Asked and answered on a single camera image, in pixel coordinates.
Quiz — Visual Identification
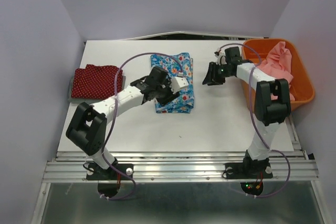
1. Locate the grey skirt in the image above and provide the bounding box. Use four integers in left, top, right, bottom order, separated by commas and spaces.
67, 76, 127, 104

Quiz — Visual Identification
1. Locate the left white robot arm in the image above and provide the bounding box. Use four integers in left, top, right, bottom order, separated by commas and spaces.
66, 67, 188, 179

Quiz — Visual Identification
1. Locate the orange plastic bin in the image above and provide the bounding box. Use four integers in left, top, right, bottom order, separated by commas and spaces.
242, 38, 315, 110

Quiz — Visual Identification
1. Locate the red dotted skirt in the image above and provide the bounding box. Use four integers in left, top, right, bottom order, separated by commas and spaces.
71, 64, 124, 100

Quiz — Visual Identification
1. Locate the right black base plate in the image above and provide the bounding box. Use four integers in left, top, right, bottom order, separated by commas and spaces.
222, 163, 273, 180

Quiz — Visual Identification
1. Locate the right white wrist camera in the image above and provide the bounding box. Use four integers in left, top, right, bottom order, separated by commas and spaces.
214, 48, 226, 65

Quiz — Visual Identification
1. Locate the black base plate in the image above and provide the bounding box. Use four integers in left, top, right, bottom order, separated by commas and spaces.
83, 162, 134, 181
222, 163, 273, 180

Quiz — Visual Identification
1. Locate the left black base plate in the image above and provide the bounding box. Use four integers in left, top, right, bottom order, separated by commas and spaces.
83, 162, 134, 181

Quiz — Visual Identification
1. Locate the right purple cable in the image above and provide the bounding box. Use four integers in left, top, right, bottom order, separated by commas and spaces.
215, 43, 291, 199

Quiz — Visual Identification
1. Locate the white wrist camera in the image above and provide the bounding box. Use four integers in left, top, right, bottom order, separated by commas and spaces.
214, 48, 226, 65
170, 77, 189, 94

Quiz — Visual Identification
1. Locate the purple cable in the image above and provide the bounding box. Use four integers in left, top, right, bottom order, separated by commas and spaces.
101, 52, 185, 200
215, 43, 291, 199

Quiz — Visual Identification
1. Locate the blue floral skirt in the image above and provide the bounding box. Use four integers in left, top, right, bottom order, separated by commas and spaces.
150, 52, 195, 113

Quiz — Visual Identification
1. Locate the pink garment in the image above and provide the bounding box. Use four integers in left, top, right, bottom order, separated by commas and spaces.
258, 41, 293, 87

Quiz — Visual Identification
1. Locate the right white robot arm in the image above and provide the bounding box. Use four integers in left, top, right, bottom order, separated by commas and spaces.
202, 44, 291, 178

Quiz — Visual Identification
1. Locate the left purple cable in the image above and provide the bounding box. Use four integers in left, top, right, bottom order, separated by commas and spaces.
101, 52, 185, 200

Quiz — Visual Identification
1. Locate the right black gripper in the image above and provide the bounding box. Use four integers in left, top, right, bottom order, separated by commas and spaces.
201, 61, 232, 86

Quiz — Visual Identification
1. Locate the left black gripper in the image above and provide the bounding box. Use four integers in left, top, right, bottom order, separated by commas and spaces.
154, 77, 179, 106

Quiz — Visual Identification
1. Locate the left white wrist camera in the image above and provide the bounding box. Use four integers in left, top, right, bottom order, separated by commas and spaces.
170, 77, 189, 94

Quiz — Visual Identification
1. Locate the aluminium rail frame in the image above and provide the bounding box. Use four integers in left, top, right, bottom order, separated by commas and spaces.
32, 119, 331, 223

